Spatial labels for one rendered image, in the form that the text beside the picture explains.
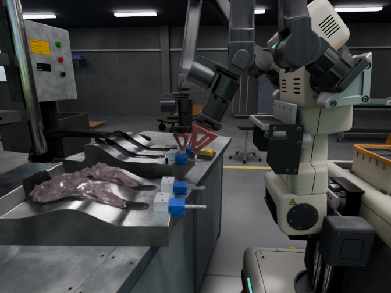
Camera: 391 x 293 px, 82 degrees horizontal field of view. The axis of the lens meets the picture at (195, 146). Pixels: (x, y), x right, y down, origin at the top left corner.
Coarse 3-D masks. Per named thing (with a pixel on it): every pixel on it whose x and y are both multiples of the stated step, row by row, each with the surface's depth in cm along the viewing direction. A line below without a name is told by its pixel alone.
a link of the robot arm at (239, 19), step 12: (240, 0) 49; (252, 0) 49; (240, 12) 50; (252, 12) 50; (240, 24) 50; (252, 24) 50; (240, 36) 50; (252, 36) 50; (228, 48) 56; (240, 48) 51; (252, 48) 51; (228, 60) 53; (252, 60) 51
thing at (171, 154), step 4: (168, 152) 82; (172, 152) 83; (176, 152) 83; (168, 156) 82; (172, 156) 82; (176, 156) 82; (180, 156) 82; (184, 156) 82; (188, 156) 84; (176, 160) 82; (180, 160) 82; (184, 160) 81; (188, 160) 82; (192, 160) 82; (196, 160) 82; (200, 160) 81; (180, 164) 82; (184, 164) 81
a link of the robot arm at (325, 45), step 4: (320, 36) 49; (284, 40) 51; (324, 40) 49; (280, 44) 52; (324, 44) 49; (328, 44) 49; (276, 48) 55; (280, 48) 51; (324, 48) 50; (276, 52) 54; (280, 52) 51; (320, 52) 50; (276, 56) 55; (280, 56) 52; (320, 56) 50; (280, 60) 53; (284, 60) 51; (316, 60) 50; (280, 64) 55; (284, 64) 53; (288, 64) 51; (284, 68) 56; (288, 68) 56; (292, 68) 51; (296, 68) 51; (284, 72) 56
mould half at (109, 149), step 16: (96, 144) 87; (128, 144) 97; (144, 144) 103; (64, 160) 93; (80, 160) 91; (96, 160) 88; (112, 160) 85; (128, 160) 84; (144, 160) 83; (160, 160) 82; (144, 176) 82; (160, 176) 80; (176, 176) 83
